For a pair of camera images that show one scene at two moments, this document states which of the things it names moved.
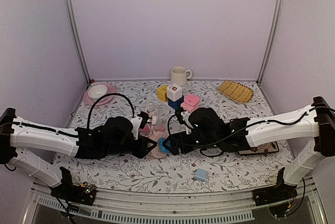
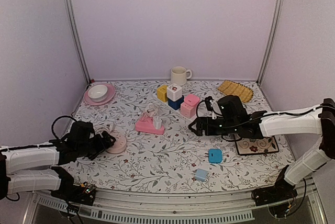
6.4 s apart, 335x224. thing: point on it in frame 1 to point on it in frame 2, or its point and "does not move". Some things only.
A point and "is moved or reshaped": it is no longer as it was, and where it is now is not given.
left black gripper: (142, 151) to (102, 146)
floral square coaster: (270, 147) does not move
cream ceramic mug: (178, 75) does not move
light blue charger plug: (201, 175) does not move
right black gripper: (185, 148) to (200, 121)
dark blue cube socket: (176, 104) does not move
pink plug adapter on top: (192, 99) does not move
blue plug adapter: (161, 147) to (215, 156)
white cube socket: (174, 92) does not move
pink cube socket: (189, 108) does not move
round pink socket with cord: (157, 152) is moved or reshaped
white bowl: (97, 92) does not move
